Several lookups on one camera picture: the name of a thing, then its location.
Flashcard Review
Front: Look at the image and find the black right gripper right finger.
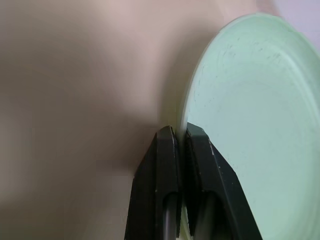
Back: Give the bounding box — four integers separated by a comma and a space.
184, 122, 256, 240

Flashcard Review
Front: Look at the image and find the green plate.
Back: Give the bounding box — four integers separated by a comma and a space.
174, 12, 320, 240

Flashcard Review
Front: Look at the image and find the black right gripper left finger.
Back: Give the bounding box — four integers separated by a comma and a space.
124, 125, 183, 240

